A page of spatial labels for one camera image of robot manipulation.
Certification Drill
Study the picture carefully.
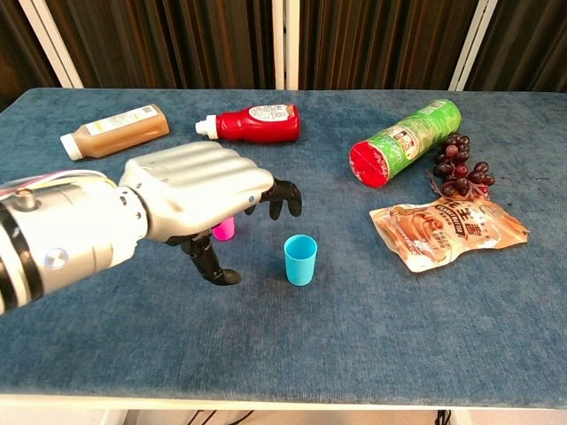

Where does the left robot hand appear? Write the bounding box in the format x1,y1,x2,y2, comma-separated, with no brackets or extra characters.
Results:
118,141,305,287

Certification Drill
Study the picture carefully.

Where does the pink plastic cup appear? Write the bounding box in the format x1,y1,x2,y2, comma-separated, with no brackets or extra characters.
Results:
211,215,237,242

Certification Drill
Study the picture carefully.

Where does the blue plastic cup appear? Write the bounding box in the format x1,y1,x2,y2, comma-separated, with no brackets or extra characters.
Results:
283,235,318,287

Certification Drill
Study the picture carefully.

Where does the red ketchup bottle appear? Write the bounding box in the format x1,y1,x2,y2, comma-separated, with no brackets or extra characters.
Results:
194,104,301,143

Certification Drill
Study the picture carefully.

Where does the brown juice bottle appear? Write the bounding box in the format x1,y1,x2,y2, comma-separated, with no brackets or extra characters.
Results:
59,104,171,159

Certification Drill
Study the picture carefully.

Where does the blue table cloth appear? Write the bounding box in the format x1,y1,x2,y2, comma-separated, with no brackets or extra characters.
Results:
0,87,567,408

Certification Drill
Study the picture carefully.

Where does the green chips can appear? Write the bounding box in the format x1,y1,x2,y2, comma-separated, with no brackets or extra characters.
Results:
348,98,462,189

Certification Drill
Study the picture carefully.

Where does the orange peanut snack pouch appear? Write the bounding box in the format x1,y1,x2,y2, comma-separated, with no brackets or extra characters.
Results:
369,197,532,274

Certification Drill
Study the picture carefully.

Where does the dark red grape bunch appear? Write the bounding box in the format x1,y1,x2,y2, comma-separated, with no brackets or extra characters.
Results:
427,132,496,199

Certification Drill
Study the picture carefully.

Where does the white screen frame post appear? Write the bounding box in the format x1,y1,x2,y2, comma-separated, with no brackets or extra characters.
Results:
447,0,501,92
271,0,301,91
17,0,85,89

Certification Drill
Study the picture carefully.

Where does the white table frame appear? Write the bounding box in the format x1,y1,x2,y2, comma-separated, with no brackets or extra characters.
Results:
0,392,567,425

